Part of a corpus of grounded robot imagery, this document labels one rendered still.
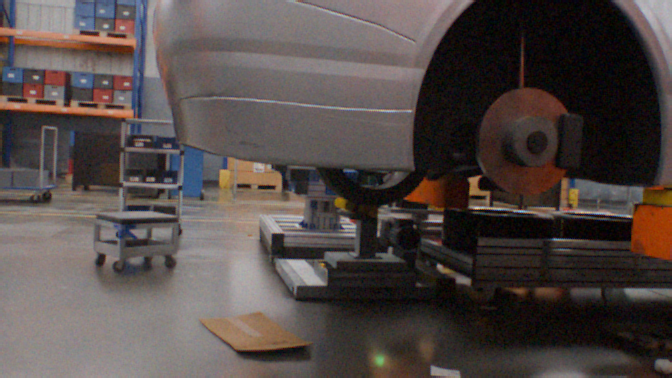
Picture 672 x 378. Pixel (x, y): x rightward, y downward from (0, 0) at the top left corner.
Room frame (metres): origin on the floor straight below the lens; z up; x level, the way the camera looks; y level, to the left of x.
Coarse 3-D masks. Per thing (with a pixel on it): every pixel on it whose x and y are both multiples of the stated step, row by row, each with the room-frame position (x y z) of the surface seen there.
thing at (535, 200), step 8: (560, 184) 11.43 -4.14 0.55; (496, 192) 12.19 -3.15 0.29; (544, 192) 11.36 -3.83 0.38; (552, 192) 11.40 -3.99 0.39; (560, 192) 11.44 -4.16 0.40; (496, 200) 12.17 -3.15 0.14; (504, 200) 11.84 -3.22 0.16; (512, 200) 11.53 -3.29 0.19; (520, 200) 11.26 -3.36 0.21; (528, 200) 11.30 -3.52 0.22; (536, 200) 11.33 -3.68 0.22; (544, 200) 11.37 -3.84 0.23; (552, 200) 11.40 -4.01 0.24; (520, 208) 11.26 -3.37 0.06
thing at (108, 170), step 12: (84, 132) 9.91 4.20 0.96; (84, 144) 9.92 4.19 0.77; (96, 144) 9.95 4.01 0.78; (108, 144) 9.98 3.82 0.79; (120, 144) 10.01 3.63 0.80; (84, 156) 9.92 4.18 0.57; (96, 156) 9.95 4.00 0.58; (108, 156) 9.98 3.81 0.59; (120, 156) 10.01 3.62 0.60; (84, 168) 9.92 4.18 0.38; (96, 168) 9.95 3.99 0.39; (108, 168) 9.98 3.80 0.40; (72, 180) 9.89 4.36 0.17; (84, 180) 9.92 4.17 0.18; (96, 180) 9.95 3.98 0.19; (108, 180) 9.98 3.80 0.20
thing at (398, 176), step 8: (344, 176) 3.27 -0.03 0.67; (360, 176) 3.49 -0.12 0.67; (376, 176) 3.51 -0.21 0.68; (392, 176) 3.56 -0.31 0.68; (400, 176) 3.44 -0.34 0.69; (408, 176) 3.36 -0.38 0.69; (352, 184) 3.29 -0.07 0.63; (384, 184) 3.49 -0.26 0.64; (392, 184) 3.39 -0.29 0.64; (400, 184) 3.35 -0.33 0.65; (376, 192) 3.32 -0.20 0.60
